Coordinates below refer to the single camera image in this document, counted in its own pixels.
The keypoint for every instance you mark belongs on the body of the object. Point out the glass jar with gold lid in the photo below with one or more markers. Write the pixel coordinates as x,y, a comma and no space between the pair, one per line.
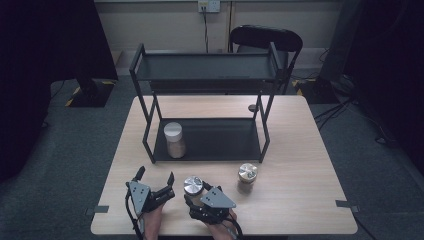
247,172

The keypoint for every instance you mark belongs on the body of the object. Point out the person's right hand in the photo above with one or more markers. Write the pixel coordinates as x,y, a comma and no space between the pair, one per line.
218,231

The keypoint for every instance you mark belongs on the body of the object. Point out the white power socket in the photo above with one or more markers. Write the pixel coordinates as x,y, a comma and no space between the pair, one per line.
209,5

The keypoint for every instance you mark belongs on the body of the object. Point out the person's left hand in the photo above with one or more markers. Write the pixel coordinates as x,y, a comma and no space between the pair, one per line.
154,216

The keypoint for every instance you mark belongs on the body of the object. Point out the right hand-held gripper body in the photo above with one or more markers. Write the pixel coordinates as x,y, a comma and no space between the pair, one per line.
216,200

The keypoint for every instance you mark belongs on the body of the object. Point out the black metal shelf rack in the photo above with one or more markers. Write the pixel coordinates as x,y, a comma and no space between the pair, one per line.
206,66

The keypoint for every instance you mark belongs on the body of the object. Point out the round dark table cap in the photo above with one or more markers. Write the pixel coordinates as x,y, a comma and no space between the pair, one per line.
252,107

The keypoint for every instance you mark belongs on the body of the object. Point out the grey table bracket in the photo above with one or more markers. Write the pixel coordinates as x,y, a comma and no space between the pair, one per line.
97,209
346,205

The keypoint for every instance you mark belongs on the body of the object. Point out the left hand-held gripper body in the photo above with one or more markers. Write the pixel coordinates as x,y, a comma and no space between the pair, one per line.
139,195

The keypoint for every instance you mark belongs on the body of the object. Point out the glass jar with white lid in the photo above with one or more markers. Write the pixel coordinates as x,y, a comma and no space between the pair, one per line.
174,132

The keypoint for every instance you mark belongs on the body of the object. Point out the dark grey curtain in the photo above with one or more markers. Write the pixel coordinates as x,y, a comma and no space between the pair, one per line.
341,40

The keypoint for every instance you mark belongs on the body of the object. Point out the black chair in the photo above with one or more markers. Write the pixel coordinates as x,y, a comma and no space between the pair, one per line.
266,37

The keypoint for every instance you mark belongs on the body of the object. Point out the black stand base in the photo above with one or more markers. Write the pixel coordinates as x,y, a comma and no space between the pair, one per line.
91,93
316,91

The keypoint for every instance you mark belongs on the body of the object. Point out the black curtain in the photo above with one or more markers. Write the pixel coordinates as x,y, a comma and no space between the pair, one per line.
393,66
40,66

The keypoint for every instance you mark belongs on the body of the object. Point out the glass jar with silver lid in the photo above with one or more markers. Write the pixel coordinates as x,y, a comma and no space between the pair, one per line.
193,185

